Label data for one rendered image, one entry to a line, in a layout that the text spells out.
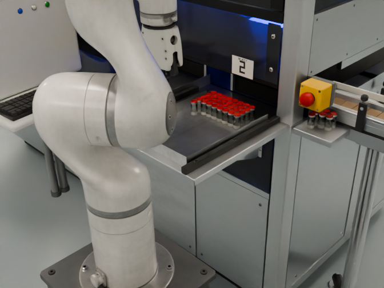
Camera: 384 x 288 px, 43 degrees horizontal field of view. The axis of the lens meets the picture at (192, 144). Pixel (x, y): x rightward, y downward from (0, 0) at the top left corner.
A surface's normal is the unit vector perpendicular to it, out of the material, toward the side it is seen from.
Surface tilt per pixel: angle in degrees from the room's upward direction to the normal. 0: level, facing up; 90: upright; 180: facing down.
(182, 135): 0
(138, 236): 90
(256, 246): 90
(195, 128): 0
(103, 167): 38
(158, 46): 91
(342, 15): 90
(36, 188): 0
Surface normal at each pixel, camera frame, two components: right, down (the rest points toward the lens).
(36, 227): -0.02, -0.87
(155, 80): 0.81, -0.28
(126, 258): 0.21, 0.49
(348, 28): 0.71, 0.34
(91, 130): -0.16, 0.57
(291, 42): -0.70, 0.37
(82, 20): -0.48, 0.51
